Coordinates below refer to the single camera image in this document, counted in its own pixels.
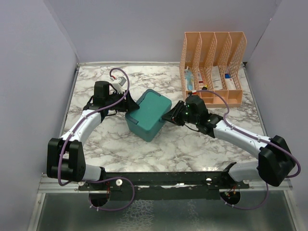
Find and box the blue white medicine box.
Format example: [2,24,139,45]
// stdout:
[224,67,236,90]

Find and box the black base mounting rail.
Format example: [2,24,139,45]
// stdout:
[78,170,249,201]

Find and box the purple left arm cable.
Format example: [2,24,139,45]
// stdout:
[57,68,135,212]

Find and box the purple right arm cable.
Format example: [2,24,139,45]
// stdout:
[192,89,301,210]

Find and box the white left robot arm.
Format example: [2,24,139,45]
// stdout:
[47,81,139,190]

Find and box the orange plastic file organizer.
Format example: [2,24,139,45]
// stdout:
[179,32,247,108]

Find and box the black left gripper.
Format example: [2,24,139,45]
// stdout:
[106,90,140,113]

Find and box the green plastic medicine box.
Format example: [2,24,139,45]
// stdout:
[125,89,172,142]

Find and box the red white medicine box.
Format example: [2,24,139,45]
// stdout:
[197,69,208,90]

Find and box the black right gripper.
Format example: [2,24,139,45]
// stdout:
[162,101,198,127]

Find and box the blue toothbrush package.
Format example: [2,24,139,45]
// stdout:
[184,69,194,90]

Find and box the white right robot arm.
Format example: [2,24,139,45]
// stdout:
[162,95,296,188]

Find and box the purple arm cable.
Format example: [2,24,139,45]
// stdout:
[57,68,135,212]
[192,89,301,210]

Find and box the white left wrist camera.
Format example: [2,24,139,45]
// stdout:
[111,77,127,94]

